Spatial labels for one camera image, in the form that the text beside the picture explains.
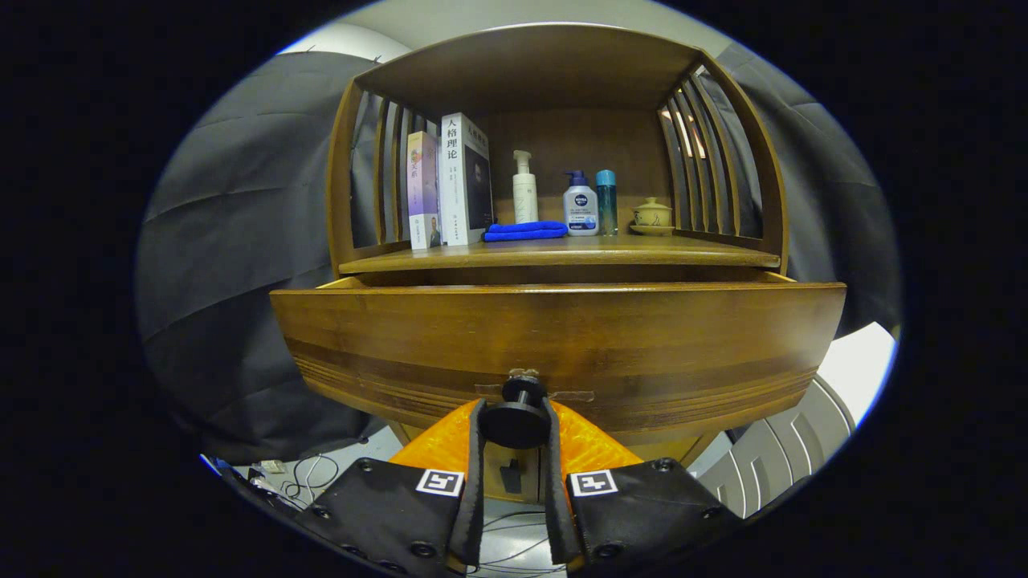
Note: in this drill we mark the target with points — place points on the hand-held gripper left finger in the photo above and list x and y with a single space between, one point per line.
474 498

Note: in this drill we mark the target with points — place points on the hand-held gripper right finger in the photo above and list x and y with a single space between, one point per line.
556 498

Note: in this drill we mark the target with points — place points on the black round drawer knob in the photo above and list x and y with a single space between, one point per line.
514 421

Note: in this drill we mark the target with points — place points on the brown wooden drawer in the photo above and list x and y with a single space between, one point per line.
562 337

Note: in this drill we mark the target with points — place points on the wooden cabinet door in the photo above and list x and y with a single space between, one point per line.
666 448
498 461

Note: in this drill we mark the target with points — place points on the wooden countertop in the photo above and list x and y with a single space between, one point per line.
578 249

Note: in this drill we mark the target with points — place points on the brown wooden cabinet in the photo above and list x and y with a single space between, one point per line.
530 64

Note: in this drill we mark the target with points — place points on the blue folded cloth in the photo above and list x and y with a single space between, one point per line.
522 232

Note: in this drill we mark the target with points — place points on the white bottle with blue cap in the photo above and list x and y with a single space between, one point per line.
580 209

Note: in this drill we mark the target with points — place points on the beige lidded teacup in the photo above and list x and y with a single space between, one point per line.
651 215

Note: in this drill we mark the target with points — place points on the slim teal bottle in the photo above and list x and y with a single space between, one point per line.
606 201

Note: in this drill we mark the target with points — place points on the white pump bottle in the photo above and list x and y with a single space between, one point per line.
525 197

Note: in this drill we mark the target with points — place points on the thick white book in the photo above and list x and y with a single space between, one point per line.
451 185

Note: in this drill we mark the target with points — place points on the purple book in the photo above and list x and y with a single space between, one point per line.
422 185

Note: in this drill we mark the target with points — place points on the white flat panel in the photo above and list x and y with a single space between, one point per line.
859 369

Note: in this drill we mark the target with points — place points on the black backdrop cloth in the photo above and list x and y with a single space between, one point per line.
241 241

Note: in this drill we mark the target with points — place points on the grey slatted frame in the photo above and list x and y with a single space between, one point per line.
771 457

